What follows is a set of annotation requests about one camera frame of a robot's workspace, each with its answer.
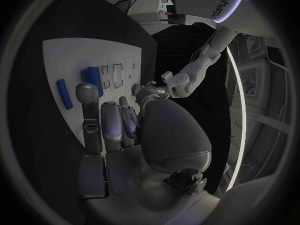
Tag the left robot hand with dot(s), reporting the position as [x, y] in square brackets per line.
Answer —
[158, 91]

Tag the white task board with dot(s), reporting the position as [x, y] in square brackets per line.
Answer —
[70, 56]

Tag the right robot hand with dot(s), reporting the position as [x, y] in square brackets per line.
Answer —
[168, 135]

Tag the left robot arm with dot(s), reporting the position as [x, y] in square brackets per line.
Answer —
[185, 80]

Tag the blue short cylinder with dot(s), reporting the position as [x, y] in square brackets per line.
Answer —
[85, 76]

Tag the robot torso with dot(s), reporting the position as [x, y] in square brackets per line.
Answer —
[199, 1]

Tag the glowing light bar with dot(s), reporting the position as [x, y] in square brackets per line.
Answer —
[241, 101]

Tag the blue long cylinder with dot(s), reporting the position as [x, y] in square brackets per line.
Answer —
[63, 93]
[96, 78]

